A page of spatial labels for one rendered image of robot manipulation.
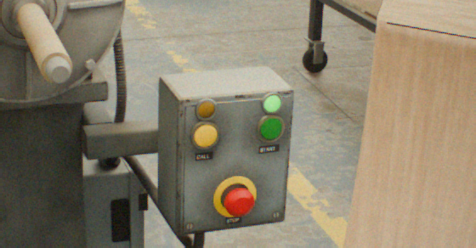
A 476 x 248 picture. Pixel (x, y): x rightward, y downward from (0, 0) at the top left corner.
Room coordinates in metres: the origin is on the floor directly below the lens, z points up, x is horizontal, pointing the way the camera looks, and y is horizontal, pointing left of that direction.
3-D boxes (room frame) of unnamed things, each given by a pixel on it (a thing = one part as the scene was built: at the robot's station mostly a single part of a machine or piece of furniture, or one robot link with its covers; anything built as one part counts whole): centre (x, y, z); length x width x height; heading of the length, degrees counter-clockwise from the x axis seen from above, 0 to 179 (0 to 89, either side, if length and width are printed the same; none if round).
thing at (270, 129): (1.17, -0.04, 1.07); 0.03 x 0.01 x 0.03; 111
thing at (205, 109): (1.13, 0.04, 1.10); 0.03 x 0.01 x 0.03; 111
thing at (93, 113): (1.29, 0.22, 1.02); 0.13 x 0.04 x 0.04; 21
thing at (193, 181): (1.25, 0.07, 0.99); 0.24 x 0.21 x 0.26; 21
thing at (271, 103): (1.17, -0.04, 1.10); 0.03 x 0.01 x 0.03; 111
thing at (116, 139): (1.23, 0.13, 1.02); 0.19 x 0.04 x 0.04; 111
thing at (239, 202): (1.14, 0.00, 0.97); 0.04 x 0.04 x 0.04; 21
